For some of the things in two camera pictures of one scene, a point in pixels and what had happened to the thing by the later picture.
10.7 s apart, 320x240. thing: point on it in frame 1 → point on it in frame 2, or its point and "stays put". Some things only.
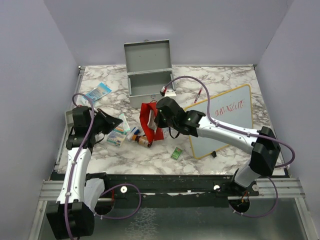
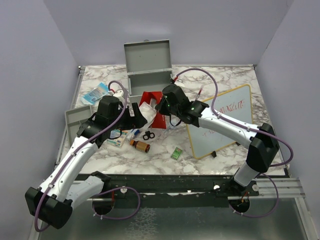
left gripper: x=111 y=121 → x=134 y=122
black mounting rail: x=174 y=190 stays put
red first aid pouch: x=153 y=134 → x=152 y=98
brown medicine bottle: x=142 y=140 → x=140 y=145
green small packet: x=176 y=154 stays put
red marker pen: x=199 y=92 stays put
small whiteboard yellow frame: x=233 y=107 stays put
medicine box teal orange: x=117 y=136 stays put
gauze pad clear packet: x=151 y=123 stays put
